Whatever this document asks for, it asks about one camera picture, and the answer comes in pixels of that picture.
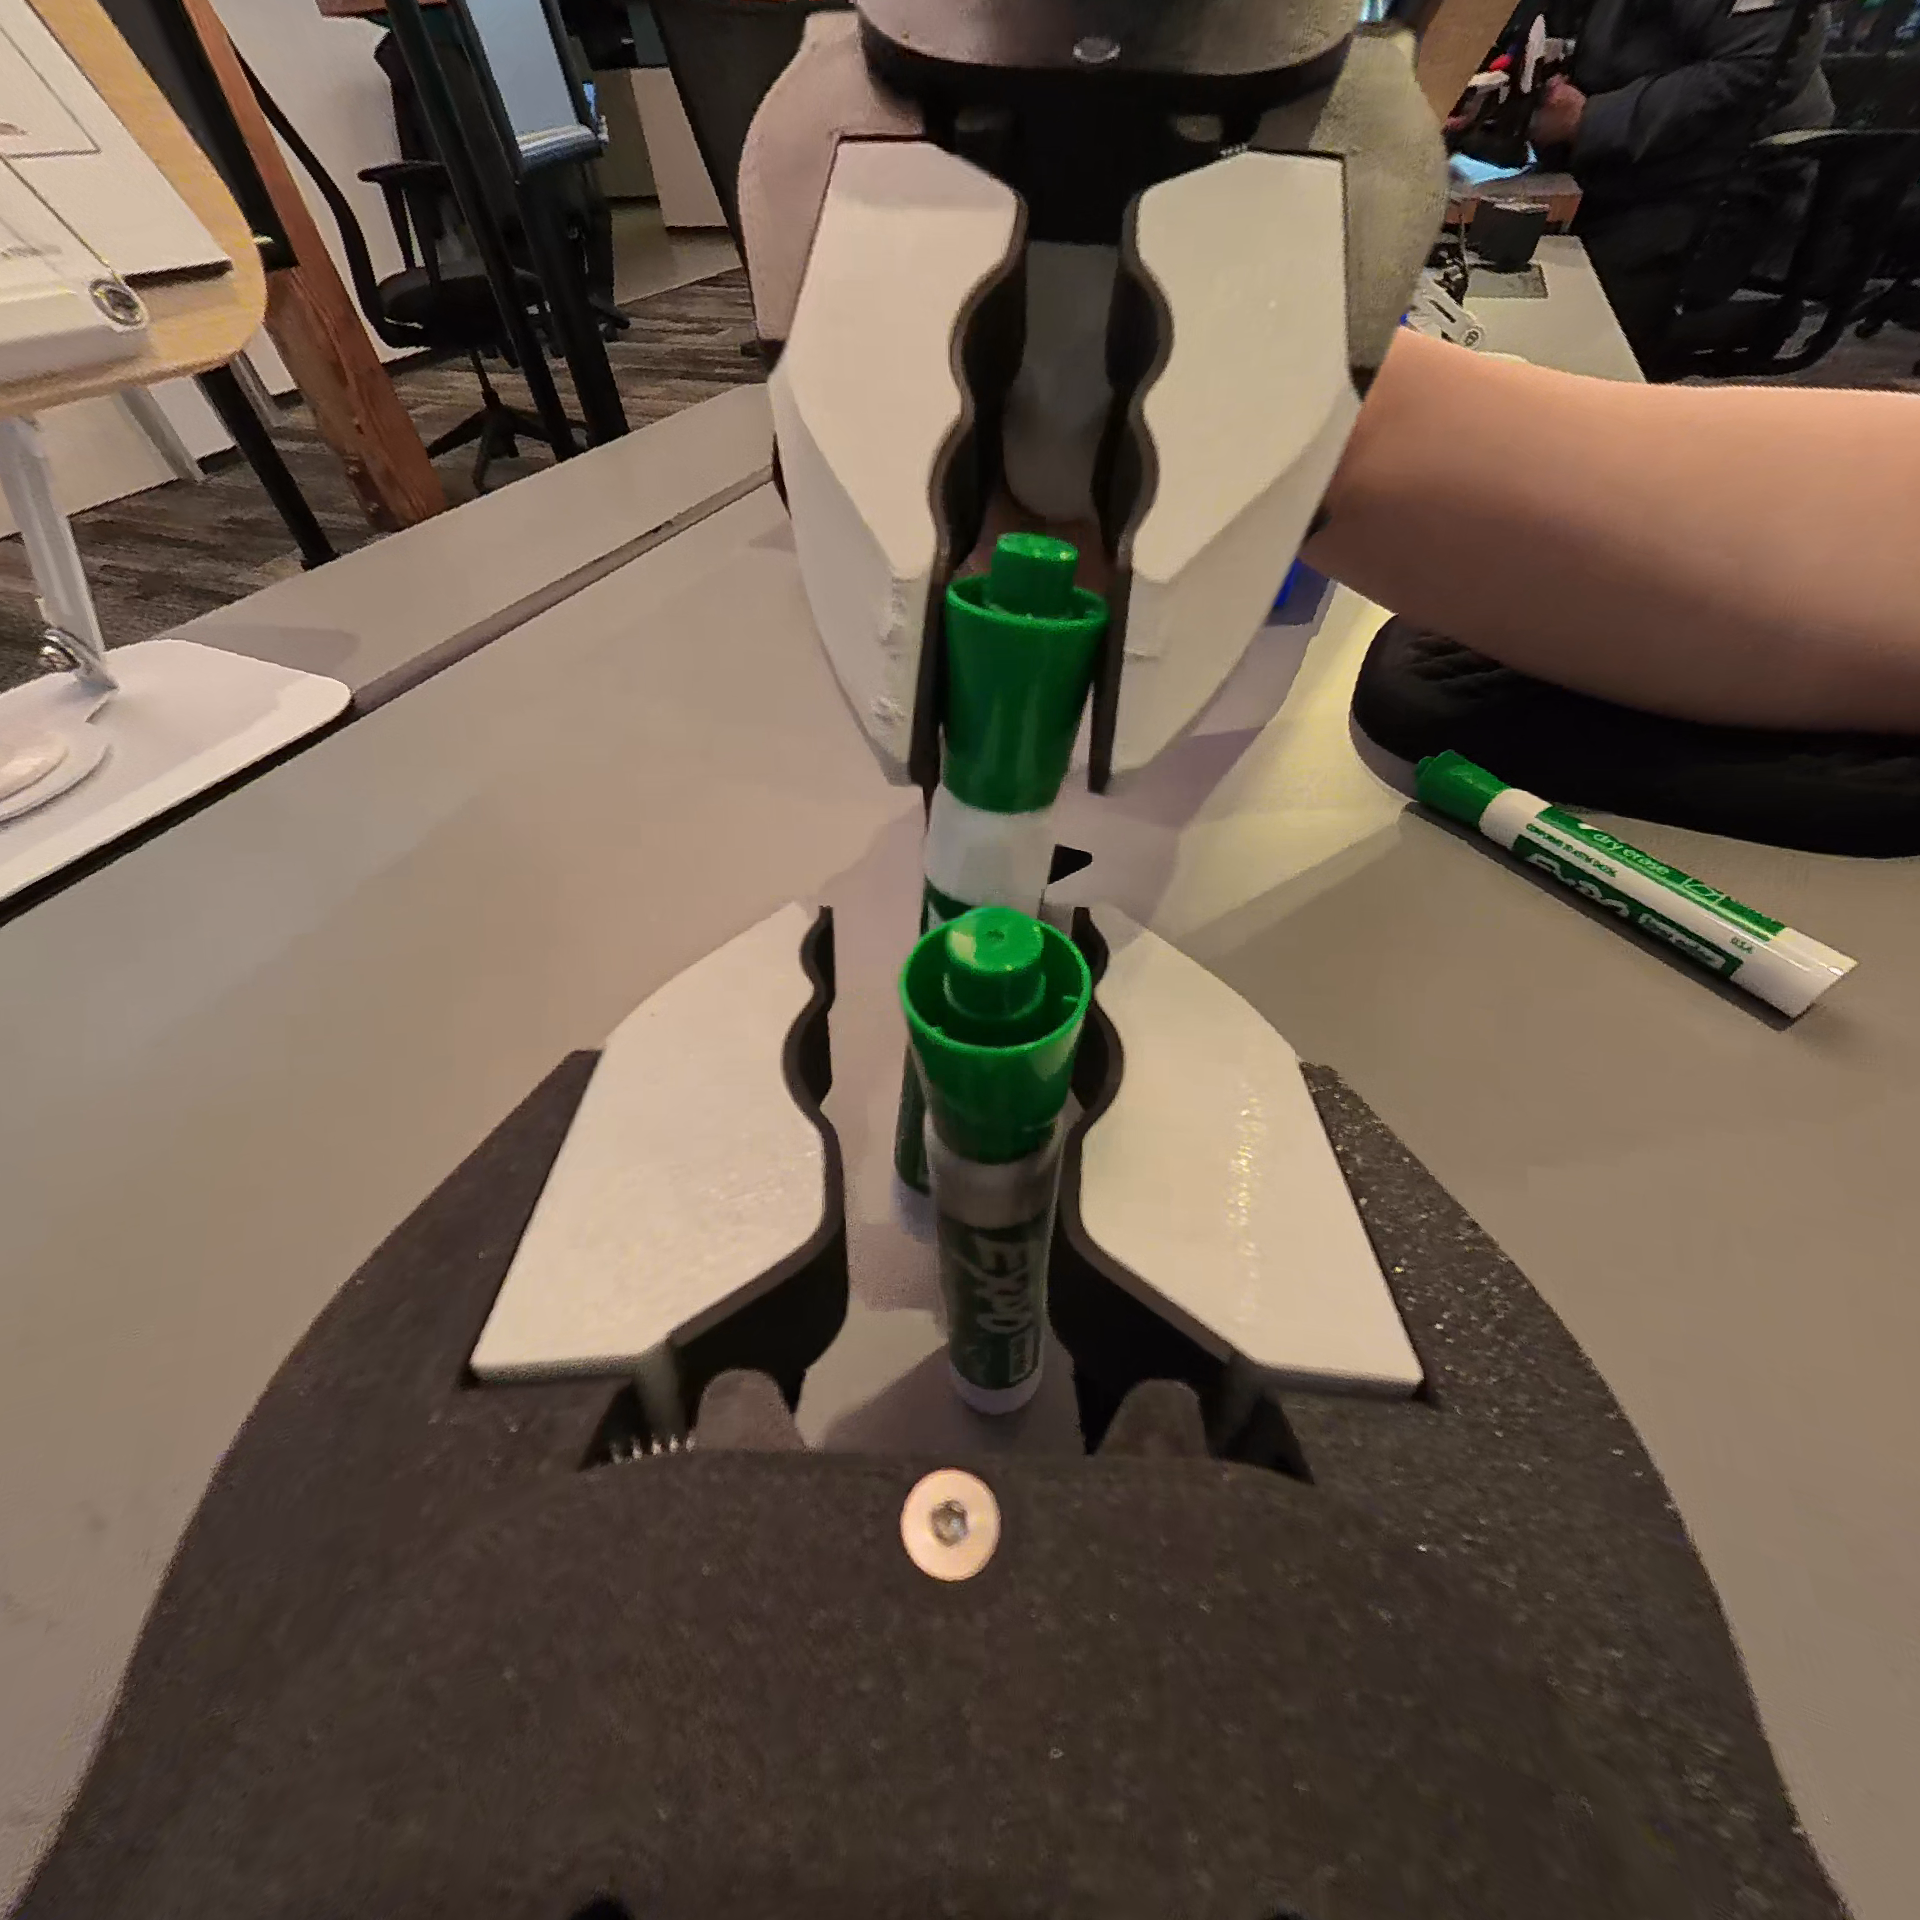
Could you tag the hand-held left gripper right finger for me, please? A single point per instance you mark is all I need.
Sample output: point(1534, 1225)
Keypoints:
point(1244, 1184)

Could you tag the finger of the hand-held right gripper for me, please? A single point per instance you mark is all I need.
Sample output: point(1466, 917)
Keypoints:
point(871, 421)
point(1244, 421)

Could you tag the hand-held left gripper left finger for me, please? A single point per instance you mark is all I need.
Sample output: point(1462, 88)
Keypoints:
point(660, 1184)

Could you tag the green dry-erase marker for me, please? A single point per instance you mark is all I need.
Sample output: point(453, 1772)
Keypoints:
point(1635, 885)
point(990, 1035)
point(1020, 674)

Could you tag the person's right forearm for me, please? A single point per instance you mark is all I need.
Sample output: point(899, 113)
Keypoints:
point(1621, 540)

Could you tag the black box device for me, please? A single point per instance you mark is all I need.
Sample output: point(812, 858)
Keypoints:
point(1514, 236)

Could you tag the curved wooden panel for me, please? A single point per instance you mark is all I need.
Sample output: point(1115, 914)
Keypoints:
point(1462, 53)
point(225, 322)

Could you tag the monitor on rolling stand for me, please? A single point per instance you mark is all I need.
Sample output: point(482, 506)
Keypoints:
point(525, 75)

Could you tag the black mesh chair armrest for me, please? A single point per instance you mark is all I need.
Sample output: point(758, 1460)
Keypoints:
point(1650, 780)

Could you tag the black mesh office chair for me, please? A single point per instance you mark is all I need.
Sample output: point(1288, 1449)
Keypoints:
point(1800, 255)

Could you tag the white round pad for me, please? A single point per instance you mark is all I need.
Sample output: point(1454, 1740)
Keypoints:
point(44, 764)

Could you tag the white instruction sheet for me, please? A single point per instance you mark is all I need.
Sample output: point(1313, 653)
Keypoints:
point(90, 150)

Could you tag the wooden support post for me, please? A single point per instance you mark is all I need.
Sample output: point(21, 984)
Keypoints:
point(330, 345)

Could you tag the white stand bracket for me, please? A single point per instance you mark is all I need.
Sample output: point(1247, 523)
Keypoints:
point(52, 555)

